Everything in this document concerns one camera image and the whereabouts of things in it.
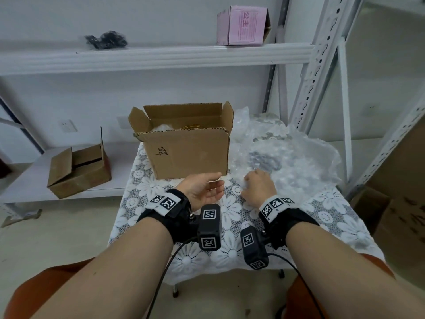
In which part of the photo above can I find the person's right hand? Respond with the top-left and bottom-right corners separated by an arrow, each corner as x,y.
240,169 -> 278,209

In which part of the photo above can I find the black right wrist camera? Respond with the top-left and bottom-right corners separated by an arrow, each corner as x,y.
240,226 -> 270,271

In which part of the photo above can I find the person's right forearm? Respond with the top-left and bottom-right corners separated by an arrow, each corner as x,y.
285,222 -> 425,319

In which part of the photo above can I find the black cable bundle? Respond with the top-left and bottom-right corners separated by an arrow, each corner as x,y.
84,31 -> 128,50

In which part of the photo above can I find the black left wrist strap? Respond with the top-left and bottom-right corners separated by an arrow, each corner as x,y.
136,188 -> 197,244

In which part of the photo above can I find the pink paper box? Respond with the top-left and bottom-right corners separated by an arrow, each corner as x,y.
216,5 -> 272,46

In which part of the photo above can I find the large brown printed carton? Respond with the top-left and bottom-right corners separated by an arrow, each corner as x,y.
350,116 -> 425,283

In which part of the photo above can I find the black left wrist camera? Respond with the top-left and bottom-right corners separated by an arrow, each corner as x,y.
197,204 -> 222,252

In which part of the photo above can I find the large bubble wrap sheet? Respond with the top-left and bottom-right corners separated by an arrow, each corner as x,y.
227,106 -> 343,205

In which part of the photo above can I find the black right wrist strap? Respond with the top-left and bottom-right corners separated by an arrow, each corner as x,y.
258,195 -> 320,249

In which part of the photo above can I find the person's left forearm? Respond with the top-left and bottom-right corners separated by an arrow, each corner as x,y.
31,217 -> 175,319

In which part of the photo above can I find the person's left hand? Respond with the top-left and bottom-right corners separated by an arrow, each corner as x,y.
175,171 -> 225,212

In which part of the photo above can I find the brown cardboard box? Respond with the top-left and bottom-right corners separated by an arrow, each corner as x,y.
128,101 -> 235,180

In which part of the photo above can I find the white floral lace tablecloth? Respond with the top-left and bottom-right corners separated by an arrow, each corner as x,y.
108,113 -> 386,286

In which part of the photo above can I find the white metal shelving rack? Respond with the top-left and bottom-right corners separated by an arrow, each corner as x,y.
0,0 -> 363,228
337,0 -> 425,200

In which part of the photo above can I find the white wall socket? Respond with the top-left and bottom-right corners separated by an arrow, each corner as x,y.
58,119 -> 79,133

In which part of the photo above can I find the small worn cardboard carton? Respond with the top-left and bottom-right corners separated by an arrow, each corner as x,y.
46,126 -> 112,200

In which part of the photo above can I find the black right camera cable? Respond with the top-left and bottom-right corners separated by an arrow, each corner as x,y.
267,253 -> 326,319

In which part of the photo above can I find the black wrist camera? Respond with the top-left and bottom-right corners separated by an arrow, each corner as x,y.
240,226 -> 270,271
197,204 -> 222,252

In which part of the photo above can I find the black wrist strap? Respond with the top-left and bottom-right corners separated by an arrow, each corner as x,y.
136,188 -> 197,244
258,195 -> 320,249

